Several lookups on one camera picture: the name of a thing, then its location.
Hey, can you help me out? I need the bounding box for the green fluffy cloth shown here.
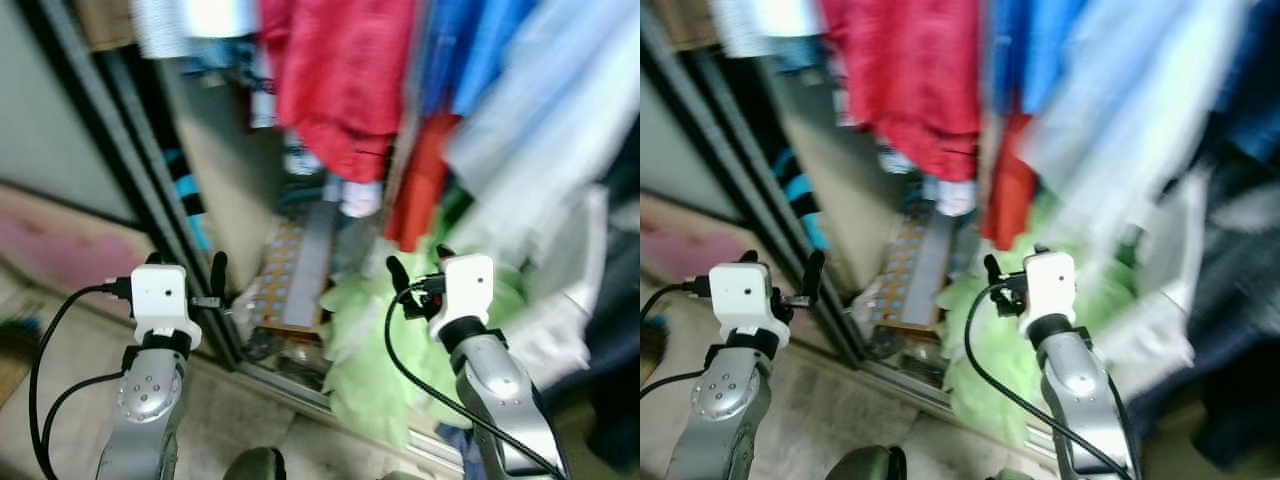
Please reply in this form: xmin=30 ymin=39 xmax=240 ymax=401
xmin=938 ymin=190 xmax=1138 ymax=453
xmin=318 ymin=225 xmax=533 ymax=453

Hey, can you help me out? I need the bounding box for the orange-red hanging garment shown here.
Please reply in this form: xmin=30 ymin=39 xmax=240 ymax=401
xmin=384 ymin=110 xmax=462 ymax=254
xmin=979 ymin=110 xmax=1037 ymax=252

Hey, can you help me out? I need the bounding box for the patterned brown box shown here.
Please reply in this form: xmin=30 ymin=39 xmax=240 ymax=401
xmin=248 ymin=203 xmax=338 ymax=338
xmin=866 ymin=203 xmax=953 ymax=333

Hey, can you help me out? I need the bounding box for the black garment with cyan stripes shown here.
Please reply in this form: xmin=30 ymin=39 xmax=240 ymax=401
xmin=763 ymin=58 xmax=833 ymax=253
xmin=148 ymin=58 xmax=213 ymax=253

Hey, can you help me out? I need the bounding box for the dark navy garment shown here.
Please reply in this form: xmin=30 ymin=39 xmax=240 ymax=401
xmin=1128 ymin=0 xmax=1280 ymax=473
xmin=558 ymin=120 xmax=641 ymax=473

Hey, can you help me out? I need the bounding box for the light blue striped garment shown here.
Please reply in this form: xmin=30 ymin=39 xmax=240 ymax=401
xmin=1018 ymin=0 xmax=1253 ymax=253
xmin=444 ymin=0 xmax=641 ymax=263

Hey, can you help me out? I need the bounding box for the red hanging garment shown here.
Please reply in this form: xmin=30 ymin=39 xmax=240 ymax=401
xmin=820 ymin=0 xmax=987 ymax=184
xmin=257 ymin=0 xmax=422 ymax=187

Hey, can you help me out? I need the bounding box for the blue hanging garment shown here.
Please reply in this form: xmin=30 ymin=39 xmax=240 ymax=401
xmin=420 ymin=0 xmax=533 ymax=117
xmin=985 ymin=0 xmax=1087 ymax=117

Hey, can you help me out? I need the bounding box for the white hanging garment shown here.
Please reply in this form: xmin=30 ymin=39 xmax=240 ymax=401
xmin=130 ymin=0 xmax=262 ymax=61
xmin=714 ymin=0 xmax=827 ymax=61

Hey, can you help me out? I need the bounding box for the brown cardboard box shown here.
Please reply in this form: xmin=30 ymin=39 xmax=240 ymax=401
xmin=658 ymin=0 xmax=723 ymax=53
xmin=68 ymin=0 xmax=138 ymax=53

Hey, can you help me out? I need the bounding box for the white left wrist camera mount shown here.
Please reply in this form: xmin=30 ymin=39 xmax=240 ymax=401
xmin=130 ymin=264 xmax=202 ymax=349
xmin=707 ymin=261 xmax=792 ymax=349

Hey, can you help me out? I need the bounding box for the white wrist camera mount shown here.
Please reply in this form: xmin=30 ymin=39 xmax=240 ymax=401
xmin=1020 ymin=251 xmax=1080 ymax=323
xmin=707 ymin=261 xmax=792 ymax=349
xmin=130 ymin=264 xmax=202 ymax=349
xmin=440 ymin=253 xmax=497 ymax=323

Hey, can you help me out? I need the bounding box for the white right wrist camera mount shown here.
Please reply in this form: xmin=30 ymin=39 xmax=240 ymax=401
xmin=440 ymin=253 xmax=497 ymax=323
xmin=1020 ymin=251 xmax=1080 ymax=323

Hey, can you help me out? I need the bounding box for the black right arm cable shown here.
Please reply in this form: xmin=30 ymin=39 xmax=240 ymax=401
xmin=964 ymin=282 xmax=1133 ymax=477
xmin=385 ymin=283 xmax=563 ymax=477

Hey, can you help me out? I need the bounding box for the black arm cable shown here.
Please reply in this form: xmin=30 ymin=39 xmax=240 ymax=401
xmin=385 ymin=283 xmax=563 ymax=477
xmin=640 ymin=282 xmax=713 ymax=397
xmin=29 ymin=282 xmax=133 ymax=480
xmin=964 ymin=282 xmax=1133 ymax=477

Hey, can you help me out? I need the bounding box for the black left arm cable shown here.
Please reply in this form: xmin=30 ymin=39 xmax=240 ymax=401
xmin=640 ymin=282 xmax=713 ymax=397
xmin=29 ymin=282 xmax=133 ymax=480

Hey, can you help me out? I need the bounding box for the black wardrobe door frame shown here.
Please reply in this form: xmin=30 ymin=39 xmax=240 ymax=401
xmin=640 ymin=0 xmax=863 ymax=369
xmin=18 ymin=0 xmax=243 ymax=373

